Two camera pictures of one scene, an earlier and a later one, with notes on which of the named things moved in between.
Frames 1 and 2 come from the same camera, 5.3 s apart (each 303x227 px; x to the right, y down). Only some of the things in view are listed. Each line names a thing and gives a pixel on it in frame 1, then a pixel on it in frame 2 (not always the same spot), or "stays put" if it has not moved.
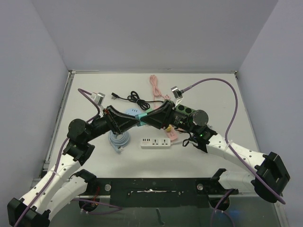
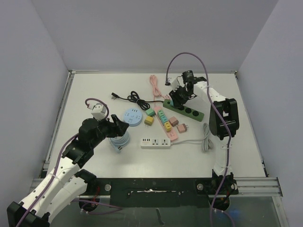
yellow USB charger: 169,128 stays put
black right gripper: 168,114 to 178,97
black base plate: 162,192 stays put
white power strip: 155,143 stays put
